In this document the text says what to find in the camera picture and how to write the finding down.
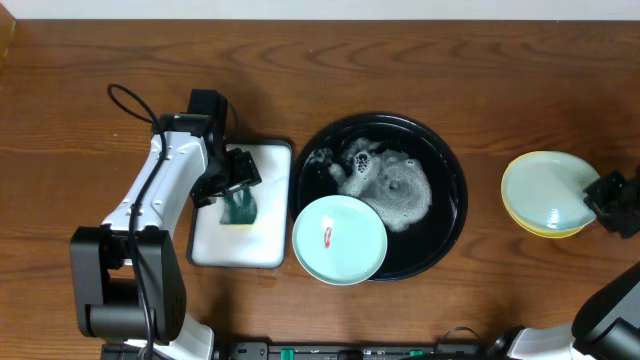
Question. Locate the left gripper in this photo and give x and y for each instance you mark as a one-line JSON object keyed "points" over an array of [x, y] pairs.
{"points": [[232, 181]]}

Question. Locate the yellow plate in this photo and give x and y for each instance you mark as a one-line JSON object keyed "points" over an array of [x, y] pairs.
{"points": [[541, 232]]}

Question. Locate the mint plate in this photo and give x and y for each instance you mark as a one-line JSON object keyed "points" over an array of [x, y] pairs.
{"points": [[339, 240], [547, 190]]}

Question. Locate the black round tray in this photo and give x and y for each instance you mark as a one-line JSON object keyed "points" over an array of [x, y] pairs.
{"points": [[424, 243]]}

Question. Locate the black rectangular foam tray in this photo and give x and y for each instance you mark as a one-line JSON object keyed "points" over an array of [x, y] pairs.
{"points": [[261, 244]]}

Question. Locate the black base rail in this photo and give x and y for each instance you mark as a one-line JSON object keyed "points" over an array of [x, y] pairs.
{"points": [[264, 351]]}

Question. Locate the green scouring sponge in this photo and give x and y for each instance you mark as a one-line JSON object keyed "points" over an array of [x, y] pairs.
{"points": [[240, 208]]}

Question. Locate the mint plate front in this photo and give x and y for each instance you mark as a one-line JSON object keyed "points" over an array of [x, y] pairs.
{"points": [[339, 240]]}

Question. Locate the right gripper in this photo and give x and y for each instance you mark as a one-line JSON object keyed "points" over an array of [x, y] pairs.
{"points": [[596, 199]]}

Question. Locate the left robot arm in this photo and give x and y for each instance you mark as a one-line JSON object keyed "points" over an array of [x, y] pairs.
{"points": [[128, 286]]}

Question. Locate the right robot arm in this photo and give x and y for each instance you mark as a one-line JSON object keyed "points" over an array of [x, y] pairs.
{"points": [[607, 326]]}

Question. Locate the white soap foam puddle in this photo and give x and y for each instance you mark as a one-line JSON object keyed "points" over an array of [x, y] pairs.
{"points": [[393, 184]]}

